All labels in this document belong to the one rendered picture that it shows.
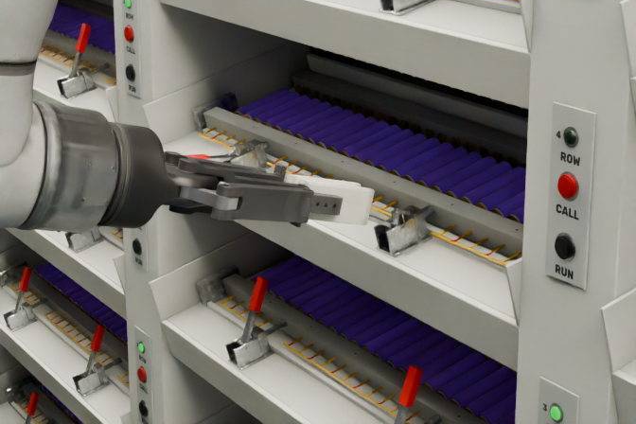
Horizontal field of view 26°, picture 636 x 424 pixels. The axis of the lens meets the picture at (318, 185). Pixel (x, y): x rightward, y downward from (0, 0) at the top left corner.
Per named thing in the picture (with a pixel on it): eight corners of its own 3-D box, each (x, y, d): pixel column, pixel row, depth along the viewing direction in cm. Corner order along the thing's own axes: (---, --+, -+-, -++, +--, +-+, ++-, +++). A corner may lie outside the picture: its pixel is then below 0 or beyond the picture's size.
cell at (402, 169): (457, 161, 127) (402, 189, 125) (445, 157, 129) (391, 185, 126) (453, 144, 127) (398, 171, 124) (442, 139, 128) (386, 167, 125)
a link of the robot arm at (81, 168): (32, 244, 92) (113, 251, 96) (58, 112, 91) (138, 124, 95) (-13, 210, 100) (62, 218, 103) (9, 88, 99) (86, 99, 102)
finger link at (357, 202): (298, 178, 108) (303, 181, 107) (370, 187, 111) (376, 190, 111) (290, 216, 108) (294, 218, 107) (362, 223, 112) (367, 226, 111)
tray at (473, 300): (528, 379, 102) (506, 267, 98) (166, 185, 151) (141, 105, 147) (718, 264, 110) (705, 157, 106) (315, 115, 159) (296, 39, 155)
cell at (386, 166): (444, 156, 129) (389, 184, 126) (432, 152, 131) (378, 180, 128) (440, 139, 128) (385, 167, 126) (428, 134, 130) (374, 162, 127)
